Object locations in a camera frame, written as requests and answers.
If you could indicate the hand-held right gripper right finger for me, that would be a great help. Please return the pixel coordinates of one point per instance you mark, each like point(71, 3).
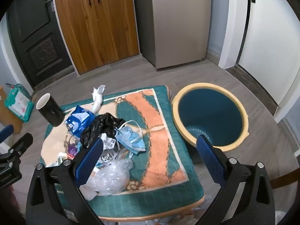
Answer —
point(211, 159)

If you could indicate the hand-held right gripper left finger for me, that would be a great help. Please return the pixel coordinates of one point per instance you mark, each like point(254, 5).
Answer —
point(90, 161)

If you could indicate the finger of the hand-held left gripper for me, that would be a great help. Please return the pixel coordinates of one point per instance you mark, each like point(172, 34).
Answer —
point(22, 143)
point(6, 132)

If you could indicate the white barcode label paper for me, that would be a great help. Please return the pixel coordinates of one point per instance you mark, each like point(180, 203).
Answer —
point(109, 157)

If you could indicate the purple bottle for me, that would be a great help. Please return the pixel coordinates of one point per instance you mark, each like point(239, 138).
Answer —
point(73, 149)

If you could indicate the clear plastic bag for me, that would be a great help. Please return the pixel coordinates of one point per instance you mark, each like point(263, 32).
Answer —
point(112, 175)

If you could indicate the black plastic bag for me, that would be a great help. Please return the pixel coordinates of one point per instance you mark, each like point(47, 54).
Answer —
point(100, 126)

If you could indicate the blue snack packet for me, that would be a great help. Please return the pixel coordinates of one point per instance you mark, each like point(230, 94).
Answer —
point(78, 119)

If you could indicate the blue bin with yellow rim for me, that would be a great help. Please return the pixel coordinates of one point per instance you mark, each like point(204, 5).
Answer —
point(211, 112)

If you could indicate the blue face mask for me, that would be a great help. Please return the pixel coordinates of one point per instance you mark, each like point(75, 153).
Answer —
point(133, 140)

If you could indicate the white tissue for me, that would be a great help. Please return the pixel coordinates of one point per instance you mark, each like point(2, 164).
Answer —
point(97, 98)

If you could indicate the brown cardboard box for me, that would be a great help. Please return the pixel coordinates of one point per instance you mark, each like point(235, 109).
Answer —
point(8, 119)

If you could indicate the green wet wipes pack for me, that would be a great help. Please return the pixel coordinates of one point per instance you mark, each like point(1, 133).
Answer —
point(20, 103)

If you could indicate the black mug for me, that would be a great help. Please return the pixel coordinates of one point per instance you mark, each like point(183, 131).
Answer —
point(52, 113)

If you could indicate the printed green orange blanket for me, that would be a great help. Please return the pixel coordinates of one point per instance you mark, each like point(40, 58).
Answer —
point(164, 145)

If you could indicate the dark entrance door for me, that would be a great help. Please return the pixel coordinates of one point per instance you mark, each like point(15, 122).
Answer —
point(35, 32)

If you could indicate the white door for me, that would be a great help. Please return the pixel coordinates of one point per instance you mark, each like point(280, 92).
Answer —
point(271, 51)

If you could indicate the wooden cabinet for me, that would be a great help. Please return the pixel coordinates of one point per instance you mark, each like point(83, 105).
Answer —
point(93, 32)

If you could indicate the beige refrigerator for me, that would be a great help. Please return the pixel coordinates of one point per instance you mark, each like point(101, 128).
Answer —
point(178, 28)

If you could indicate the white door frame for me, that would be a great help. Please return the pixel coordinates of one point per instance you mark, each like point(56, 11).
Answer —
point(230, 28)

